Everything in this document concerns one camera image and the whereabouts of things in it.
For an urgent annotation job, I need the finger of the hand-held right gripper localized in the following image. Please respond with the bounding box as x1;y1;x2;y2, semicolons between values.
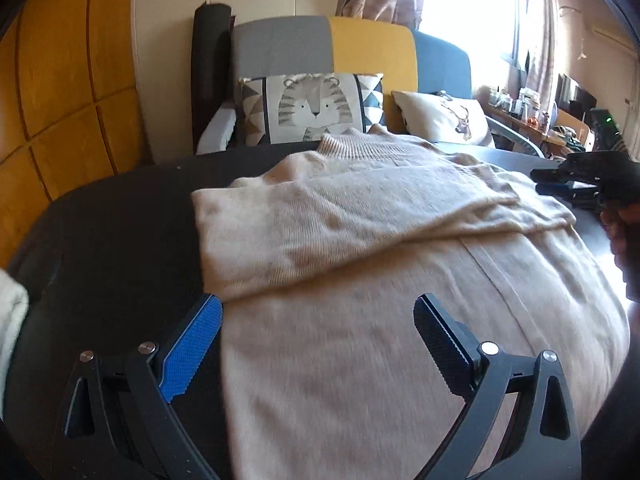
530;160;601;184
535;182;601;209

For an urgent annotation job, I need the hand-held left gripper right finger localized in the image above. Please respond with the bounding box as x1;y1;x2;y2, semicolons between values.
412;293;583;480

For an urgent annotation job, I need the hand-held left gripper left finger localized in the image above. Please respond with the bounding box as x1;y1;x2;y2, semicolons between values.
64;294;224;480

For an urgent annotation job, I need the beige knit sweater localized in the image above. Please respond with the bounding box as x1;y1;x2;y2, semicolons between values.
191;124;631;480

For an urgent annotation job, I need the person's right hand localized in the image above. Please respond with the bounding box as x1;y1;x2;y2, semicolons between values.
599;204;640;303

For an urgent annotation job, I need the cluttered wooden side desk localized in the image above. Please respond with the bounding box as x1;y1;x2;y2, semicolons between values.
485;102;568;153

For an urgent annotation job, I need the wooden chair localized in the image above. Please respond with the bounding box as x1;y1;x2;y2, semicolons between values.
555;107;593;153

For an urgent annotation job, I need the cluster of small jars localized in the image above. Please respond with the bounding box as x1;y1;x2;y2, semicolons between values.
487;86;551;128

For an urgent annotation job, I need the black monitor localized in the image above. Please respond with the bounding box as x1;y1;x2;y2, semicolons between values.
556;72;596;111

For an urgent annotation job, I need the deer print cushion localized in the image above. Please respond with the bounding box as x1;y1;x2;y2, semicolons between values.
391;90;493;147

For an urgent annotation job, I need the bright window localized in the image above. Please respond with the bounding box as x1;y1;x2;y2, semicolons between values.
422;0;531;96

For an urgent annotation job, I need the white folded ribbed cloth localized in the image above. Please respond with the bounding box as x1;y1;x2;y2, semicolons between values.
0;267;30;391

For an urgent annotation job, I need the grey yellow blue sofa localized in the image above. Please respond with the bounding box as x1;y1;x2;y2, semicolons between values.
196;15;543;156

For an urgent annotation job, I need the tiger print cushion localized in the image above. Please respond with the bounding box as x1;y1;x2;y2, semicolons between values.
237;72;386;147

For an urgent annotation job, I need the black rolled mat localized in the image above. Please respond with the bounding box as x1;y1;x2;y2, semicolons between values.
192;2;233;153

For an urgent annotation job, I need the wooden wardrobe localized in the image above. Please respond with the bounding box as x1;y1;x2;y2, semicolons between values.
0;0;151;271

